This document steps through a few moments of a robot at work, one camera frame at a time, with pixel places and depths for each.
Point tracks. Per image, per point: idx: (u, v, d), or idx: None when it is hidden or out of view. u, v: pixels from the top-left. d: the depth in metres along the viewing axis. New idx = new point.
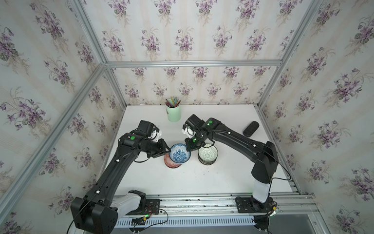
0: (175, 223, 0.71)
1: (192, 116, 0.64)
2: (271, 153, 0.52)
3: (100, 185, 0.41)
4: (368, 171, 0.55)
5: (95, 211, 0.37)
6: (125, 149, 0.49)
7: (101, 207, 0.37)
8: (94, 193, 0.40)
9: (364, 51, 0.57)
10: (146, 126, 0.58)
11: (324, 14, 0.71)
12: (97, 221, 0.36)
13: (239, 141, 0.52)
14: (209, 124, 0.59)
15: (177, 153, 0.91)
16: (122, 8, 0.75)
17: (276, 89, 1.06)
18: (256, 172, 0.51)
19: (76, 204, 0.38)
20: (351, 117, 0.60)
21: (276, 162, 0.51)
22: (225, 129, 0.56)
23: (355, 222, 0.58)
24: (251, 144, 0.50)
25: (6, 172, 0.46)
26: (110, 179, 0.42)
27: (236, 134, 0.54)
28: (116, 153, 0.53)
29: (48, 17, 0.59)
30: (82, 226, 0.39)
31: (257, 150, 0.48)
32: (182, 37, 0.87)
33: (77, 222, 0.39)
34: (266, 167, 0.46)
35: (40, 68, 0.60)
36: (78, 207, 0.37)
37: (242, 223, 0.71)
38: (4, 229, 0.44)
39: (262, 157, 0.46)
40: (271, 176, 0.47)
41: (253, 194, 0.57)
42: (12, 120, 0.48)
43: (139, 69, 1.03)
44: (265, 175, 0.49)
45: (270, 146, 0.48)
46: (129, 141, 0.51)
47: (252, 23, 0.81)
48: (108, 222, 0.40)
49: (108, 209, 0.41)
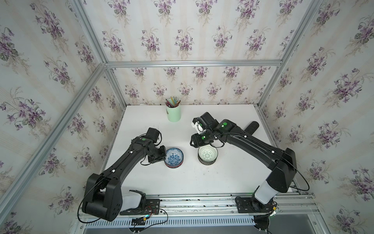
0: (175, 223, 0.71)
1: (205, 115, 0.60)
2: (291, 161, 0.48)
3: (116, 166, 0.48)
4: (368, 172, 0.55)
5: (109, 186, 0.41)
6: (137, 146, 0.57)
7: (115, 184, 0.41)
8: (109, 171, 0.45)
9: (364, 51, 0.57)
10: (153, 132, 0.68)
11: (324, 14, 0.71)
12: (108, 198, 0.40)
13: (256, 146, 0.49)
14: (223, 126, 0.56)
15: (171, 157, 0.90)
16: (122, 8, 0.75)
17: (276, 88, 1.06)
18: (273, 182, 0.48)
19: (92, 179, 0.42)
20: (350, 117, 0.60)
21: (294, 170, 0.48)
22: (241, 132, 0.53)
23: (355, 222, 0.58)
24: (269, 149, 0.47)
25: (6, 171, 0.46)
26: (124, 165, 0.48)
27: (253, 139, 0.51)
28: (129, 147, 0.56)
29: (48, 17, 0.59)
30: (90, 205, 0.42)
31: (276, 158, 0.45)
32: (182, 37, 0.87)
33: (86, 200, 0.41)
34: (286, 177, 0.43)
35: (40, 68, 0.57)
36: (93, 183, 0.41)
37: (243, 223, 0.71)
38: (4, 229, 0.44)
39: (282, 165, 0.43)
40: (289, 185, 0.44)
41: (255, 194, 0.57)
42: (12, 120, 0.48)
43: (139, 69, 1.03)
44: (283, 185, 0.46)
45: (289, 154, 0.45)
46: (140, 141, 0.60)
47: (252, 24, 0.82)
48: (115, 205, 0.41)
49: (118, 189, 0.41)
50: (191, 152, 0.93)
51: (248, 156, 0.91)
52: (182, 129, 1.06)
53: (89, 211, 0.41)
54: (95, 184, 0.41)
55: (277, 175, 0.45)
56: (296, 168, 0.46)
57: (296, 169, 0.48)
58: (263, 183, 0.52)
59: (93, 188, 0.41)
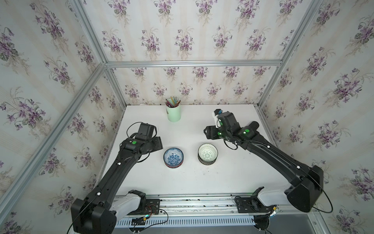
0: (175, 223, 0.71)
1: (228, 115, 0.57)
2: (318, 180, 0.45)
3: (101, 186, 0.42)
4: (368, 171, 0.55)
5: (96, 213, 0.37)
6: (126, 154, 0.50)
7: (102, 210, 0.37)
8: (94, 195, 0.40)
9: (364, 51, 0.57)
10: (145, 128, 0.59)
11: (324, 14, 0.71)
12: (97, 223, 0.37)
13: (279, 158, 0.46)
14: (245, 133, 0.54)
15: (171, 157, 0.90)
16: (122, 8, 0.75)
17: (276, 88, 1.06)
18: (294, 198, 0.45)
19: (76, 205, 0.38)
20: (351, 117, 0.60)
21: (320, 189, 0.44)
22: (263, 142, 0.51)
23: (355, 222, 0.58)
24: (293, 164, 0.44)
25: (6, 172, 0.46)
26: (111, 182, 0.43)
27: (276, 150, 0.48)
28: (119, 155, 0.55)
29: (48, 17, 0.59)
30: (80, 229, 0.40)
31: (301, 174, 0.42)
32: (182, 37, 0.87)
33: (75, 225, 0.39)
34: (310, 196, 0.40)
35: (40, 68, 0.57)
36: (78, 210, 0.37)
37: (242, 223, 0.71)
38: (4, 229, 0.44)
39: (307, 182, 0.40)
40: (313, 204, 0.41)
41: (260, 194, 0.66)
42: (12, 119, 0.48)
43: (139, 69, 1.03)
44: (305, 203, 0.43)
45: (317, 172, 0.42)
46: (131, 145, 0.53)
47: (252, 24, 0.82)
48: (107, 226, 0.40)
49: (107, 213, 0.38)
50: (191, 152, 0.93)
51: (248, 156, 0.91)
52: (182, 129, 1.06)
53: None
54: (81, 211, 0.37)
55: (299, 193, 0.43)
56: (323, 188, 0.43)
57: (322, 188, 0.43)
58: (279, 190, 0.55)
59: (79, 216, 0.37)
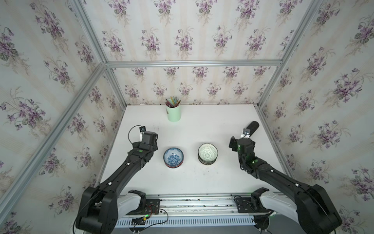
0: (175, 223, 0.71)
1: (248, 145, 0.64)
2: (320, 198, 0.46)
3: (112, 179, 0.47)
4: (368, 171, 0.55)
5: (105, 199, 0.40)
6: (134, 158, 0.57)
7: (111, 197, 0.41)
8: (105, 184, 0.45)
9: (364, 51, 0.57)
10: (148, 139, 0.65)
11: (324, 14, 0.71)
12: (104, 211, 0.39)
13: (280, 179, 0.52)
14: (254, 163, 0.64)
15: (171, 157, 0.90)
16: (122, 8, 0.75)
17: (276, 88, 1.06)
18: (304, 222, 0.44)
19: (88, 192, 0.41)
20: (351, 117, 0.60)
21: (333, 212, 0.41)
22: (268, 167, 0.59)
23: (355, 222, 0.58)
24: (292, 182, 0.49)
25: (6, 171, 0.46)
26: (121, 176, 0.48)
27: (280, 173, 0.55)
28: (127, 158, 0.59)
29: (48, 17, 0.59)
30: (85, 219, 0.40)
31: (299, 190, 0.46)
32: (182, 37, 0.87)
33: (82, 213, 0.40)
34: (313, 216, 0.40)
35: (40, 68, 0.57)
36: (88, 196, 0.40)
37: (243, 223, 0.71)
38: (4, 229, 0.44)
39: (305, 196, 0.43)
40: (327, 229, 0.40)
41: (265, 196, 0.64)
42: (13, 119, 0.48)
43: (139, 69, 1.03)
44: (312, 225, 0.42)
45: (316, 189, 0.44)
46: (138, 153, 0.60)
47: (252, 23, 0.81)
48: (111, 218, 0.40)
49: (114, 203, 0.40)
50: (191, 152, 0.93)
51: None
52: (182, 129, 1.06)
53: (83, 227, 0.40)
54: (90, 198, 0.40)
55: (306, 214, 0.42)
56: (332, 210, 0.42)
57: (332, 210, 0.42)
58: (287, 204, 0.54)
59: (88, 203, 0.40)
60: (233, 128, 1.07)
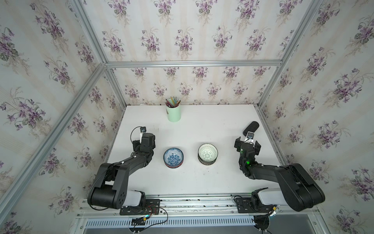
0: (175, 223, 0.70)
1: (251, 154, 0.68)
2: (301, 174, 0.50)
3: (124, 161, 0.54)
4: (368, 171, 0.55)
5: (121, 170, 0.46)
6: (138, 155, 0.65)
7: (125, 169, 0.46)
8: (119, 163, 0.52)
9: (364, 51, 0.57)
10: (147, 142, 0.71)
11: (324, 14, 0.71)
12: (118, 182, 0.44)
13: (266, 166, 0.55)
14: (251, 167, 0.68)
15: (171, 157, 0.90)
16: (122, 8, 0.75)
17: (276, 88, 1.06)
18: (288, 196, 0.47)
19: (104, 166, 0.47)
20: (350, 117, 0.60)
21: (312, 185, 0.45)
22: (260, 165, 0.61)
23: (355, 222, 0.58)
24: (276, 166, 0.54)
25: (6, 171, 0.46)
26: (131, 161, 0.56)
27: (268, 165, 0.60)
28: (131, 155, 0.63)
29: (48, 17, 0.59)
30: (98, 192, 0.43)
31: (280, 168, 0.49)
32: (182, 37, 0.87)
33: (96, 185, 0.44)
34: (291, 184, 0.45)
35: (40, 68, 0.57)
36: (105, 169, 0.46)
37: (243, 223, 0.71)
38: (3, 229, 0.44)
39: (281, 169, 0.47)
40: (305, 197, 0.43)
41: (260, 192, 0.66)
42: (12, 120, 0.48)
43: (139, 69, 1.03)
44: (291, 193, 0.45)
45: (296, 166, 0.49)
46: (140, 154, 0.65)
47: (252, 23, 0.81)
48: (122, 190, 0.43)
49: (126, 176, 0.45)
50: (191, 152, 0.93)
51: None
52: (182, 129, 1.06)
53: (95, 200, 0.42)
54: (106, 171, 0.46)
55: (287, 187, 0.47)
56: (310, 182, 0.45)
57: (311, 183, 0.45)
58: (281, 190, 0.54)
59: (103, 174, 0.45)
60: (233, 129, 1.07)
